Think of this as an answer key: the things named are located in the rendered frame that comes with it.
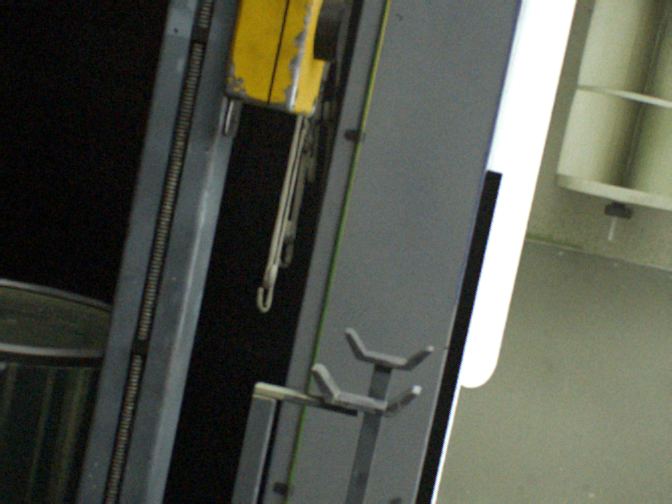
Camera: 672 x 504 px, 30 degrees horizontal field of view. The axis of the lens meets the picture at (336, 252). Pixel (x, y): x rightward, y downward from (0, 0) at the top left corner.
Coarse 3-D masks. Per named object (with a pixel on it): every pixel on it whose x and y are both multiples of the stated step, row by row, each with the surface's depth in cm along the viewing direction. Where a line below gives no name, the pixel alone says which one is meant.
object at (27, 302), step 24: (0, 288) 235; (0, 312) 216; (24, 312) 221; (48, 312) 225; (72, 312) 229; (96, 312) 231; (0, 336) 197; (24, 336) 201; (48, 336) 205; (72, 336) 209; (96, 336) 213
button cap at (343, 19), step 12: (324, 0) 97; (336, 0) 97; (324, 12) 96; (336, 12) 96; (348, 12) 99; (324, 24) 96; (336, 24) 96; (324, 36) 96; (336, 36) 96; (324, 48) 97; (336, 48) 97; (324, 60) 98
